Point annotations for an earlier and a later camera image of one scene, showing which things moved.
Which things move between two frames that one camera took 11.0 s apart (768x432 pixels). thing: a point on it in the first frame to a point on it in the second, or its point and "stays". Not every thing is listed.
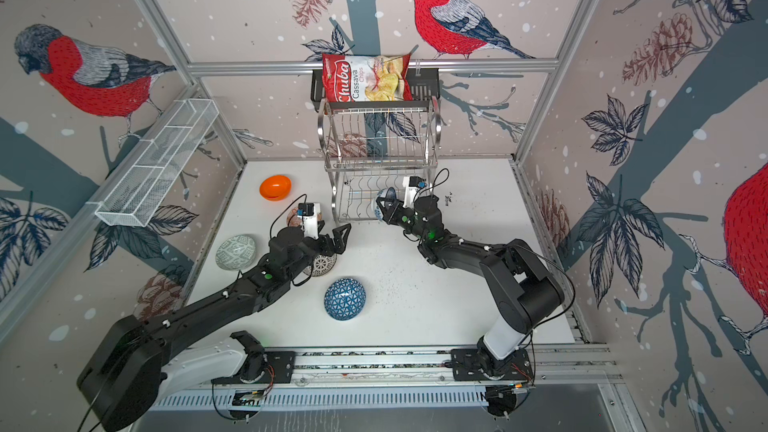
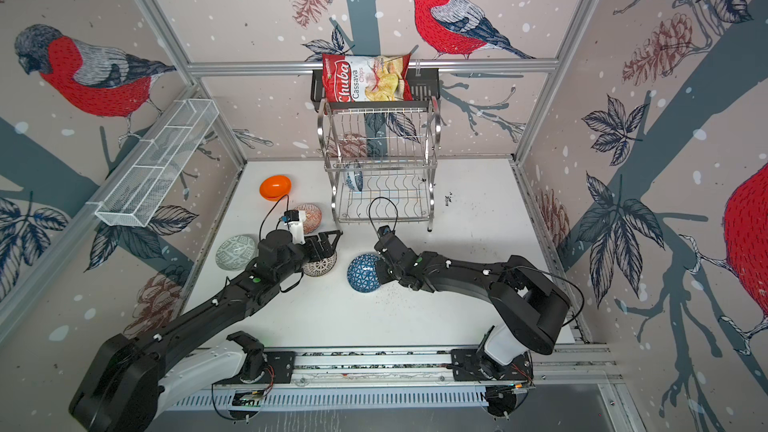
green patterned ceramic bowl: [235, 252] stays
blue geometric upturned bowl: [344, 299] to [362, 273]
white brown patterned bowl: [322, 265] stays
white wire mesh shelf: [156, 163] stays
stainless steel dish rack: [376, 147] stays
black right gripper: [395, 212] to [383, 277]
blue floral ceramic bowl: [380, 194] to [355, 180]
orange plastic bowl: [275, 187] stays
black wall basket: [424, 89] stays
